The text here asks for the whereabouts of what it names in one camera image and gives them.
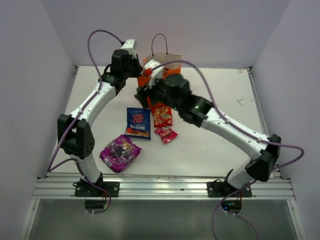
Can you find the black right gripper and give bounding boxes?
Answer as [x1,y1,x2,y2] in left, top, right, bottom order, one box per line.
[134,74,181,112]

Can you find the orange paper bag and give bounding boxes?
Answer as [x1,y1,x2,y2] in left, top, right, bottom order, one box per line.
[136,33,182,111]

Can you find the red mixed snack packet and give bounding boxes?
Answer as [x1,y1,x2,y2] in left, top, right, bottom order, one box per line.
[151,107,173,128]

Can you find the pink candy packet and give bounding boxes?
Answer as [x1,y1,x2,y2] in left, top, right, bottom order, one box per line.
[154,126,178,144]

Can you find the blue Burts chips bag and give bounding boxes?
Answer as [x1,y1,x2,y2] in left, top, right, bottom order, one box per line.
[124,107,151,141]

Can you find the purple candy bag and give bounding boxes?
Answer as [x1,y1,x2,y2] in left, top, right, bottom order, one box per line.
[99,134,142,173]

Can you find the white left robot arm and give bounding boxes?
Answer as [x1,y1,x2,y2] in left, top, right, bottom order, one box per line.
[57,46,142,197]

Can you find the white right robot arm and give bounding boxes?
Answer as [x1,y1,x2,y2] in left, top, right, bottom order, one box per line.
[135,74,282,197]

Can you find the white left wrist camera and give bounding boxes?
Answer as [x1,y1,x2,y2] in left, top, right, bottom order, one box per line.
[121,39,137,58]

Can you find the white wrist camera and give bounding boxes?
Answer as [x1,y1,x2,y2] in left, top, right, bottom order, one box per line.
[121,39,137,58]
[142,59,164,89]

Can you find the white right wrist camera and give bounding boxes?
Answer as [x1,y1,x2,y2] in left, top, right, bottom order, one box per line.
[142,59,164,89]

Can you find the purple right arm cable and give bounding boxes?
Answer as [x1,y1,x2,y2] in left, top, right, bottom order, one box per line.
[152,60,305,240]

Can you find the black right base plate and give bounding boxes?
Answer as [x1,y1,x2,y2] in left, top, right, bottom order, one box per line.
[206,179,253,198]

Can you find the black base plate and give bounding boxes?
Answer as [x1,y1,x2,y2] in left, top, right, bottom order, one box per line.
[72,180,120,198]
[206,179,253,198]

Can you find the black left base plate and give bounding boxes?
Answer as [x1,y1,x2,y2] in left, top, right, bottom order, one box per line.
[72,180,120,198]

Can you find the aluminium mounting rail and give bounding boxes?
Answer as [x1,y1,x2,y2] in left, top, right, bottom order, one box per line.
[32,173,295,200]

